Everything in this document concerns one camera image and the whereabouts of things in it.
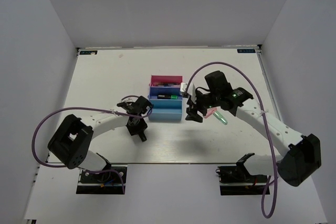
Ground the purple cable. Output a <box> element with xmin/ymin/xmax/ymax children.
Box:
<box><xmin>31</xmin><ymin>95</ymin><xmax>142</xmax><ymax>195</ymax></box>
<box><xmin>186</xmin><ymin>61</ymin><xmax>279</xmax><ymax>219</ymax></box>

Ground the pink hair clip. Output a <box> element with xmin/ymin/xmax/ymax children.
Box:
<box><xmin>203</xmin><ymin>108</ymin><xmax>217</xmax><ymax>119</ymax></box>

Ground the light blue container bin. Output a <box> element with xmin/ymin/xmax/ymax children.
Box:
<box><xmin>149</xmin><ymin>99</ymin><xmax>182</xmax><ymax>122</ymax></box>

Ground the purple white pen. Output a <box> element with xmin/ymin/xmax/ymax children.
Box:
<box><xmin>152</xmin><ymin>83</ymin><xmax>180</xmax><ymax>87</ymax></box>

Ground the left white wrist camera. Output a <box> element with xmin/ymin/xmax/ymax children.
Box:
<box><xmin>121</xmin><ymin>98</ymin><xmax>133</xmax><ymax>104</ymax></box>

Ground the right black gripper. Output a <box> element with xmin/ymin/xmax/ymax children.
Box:
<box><xmin>185</xmin><ymin>90</ymin><xmax>220</xmax><ymax>123</ymax></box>

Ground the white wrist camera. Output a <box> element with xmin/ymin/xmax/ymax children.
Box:
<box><xmin>121</xmin><ymin>98</ymin><xmax>133</xmax><ymax>104</ymax></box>
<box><xmin>180</xmin><ymin>82</ymin><xmax>196</xmax><ymax>103</ymax></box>

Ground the dark blue container bin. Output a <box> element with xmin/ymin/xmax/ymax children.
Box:
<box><xmin>148</xmin><ymin>86</ymin><xmax>182</xmax><ymax>100</ymax></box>

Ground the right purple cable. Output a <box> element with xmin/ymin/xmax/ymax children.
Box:
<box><xmin>186</xmin><ymin>61</ymin><xmax>279</xmax><ymax>219</ymax></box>

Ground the green white pen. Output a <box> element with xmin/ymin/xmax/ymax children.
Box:
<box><xmin>155</xmin><ymin>82</ymin><xmax>181</xmax><ymax>87</ymax></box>

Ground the left blue corner label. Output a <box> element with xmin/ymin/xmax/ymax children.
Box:
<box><xmin>79</xmin><ymin>50</ymin><xmax>98</xmax><ymax>55</ymax></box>

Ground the orange cap black highlighter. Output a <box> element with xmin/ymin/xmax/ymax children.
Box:
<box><xmin>139</xmin><ymin>133</ymin><xmax>147</xmax><ymax>142</ymax></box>

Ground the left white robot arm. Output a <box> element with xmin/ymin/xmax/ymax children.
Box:
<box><xmin>48</xmin><ymin>96</ymin><xmax>153</xmax><ymax>182</ymax></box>

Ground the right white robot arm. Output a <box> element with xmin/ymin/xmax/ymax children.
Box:
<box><xmin>180</xmin><ymin>71</ymin><xmax>321</xmax><ymax>187</ymax></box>

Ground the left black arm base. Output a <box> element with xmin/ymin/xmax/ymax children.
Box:
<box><xmin>76</xmin><ymin>165</ymin><xmax>128</xmax><ymax>195</ymax></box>

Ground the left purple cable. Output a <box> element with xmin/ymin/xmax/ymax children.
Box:
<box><xmin>31</xmin><ymin>95</ymin><xmax>142</xmax><ymax>195</ymax></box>

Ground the pink container bin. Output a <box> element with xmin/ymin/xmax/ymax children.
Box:
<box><xmin>150</xmin><ymin>75</ymin><xmax>183</xmax><ymax>86</ymax></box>

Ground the green cap black highlighter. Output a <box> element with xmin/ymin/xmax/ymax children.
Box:
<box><xmin>157</xmin><ymin>94</ymin><xmax>178</xmax><ymax>100</ymax></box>

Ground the blue corner label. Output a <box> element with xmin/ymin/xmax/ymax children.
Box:
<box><xmin>237</xmin><ymin>49</ymin><xmax>256</xmax><ymax>54</ymax></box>
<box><xmin>79</xmin><ymin>50</ymin><xmax>98</xmax><ymax>55</ymax></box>

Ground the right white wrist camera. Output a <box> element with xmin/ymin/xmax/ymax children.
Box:
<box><xmin>180</xmin><ymin>82</ymin><xmax>196</xmax><ymax>103</ymax></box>

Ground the right blue corner label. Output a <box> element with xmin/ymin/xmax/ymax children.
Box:
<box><xmin>237</xmin><ymin>49</ymin><xmax>256</xmax><ymax>54</ymax></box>

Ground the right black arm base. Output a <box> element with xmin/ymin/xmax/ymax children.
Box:
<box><xmin>215</xmin><ymin>153</ymin><xmax>268</xmax><ymax>196</ymax></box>

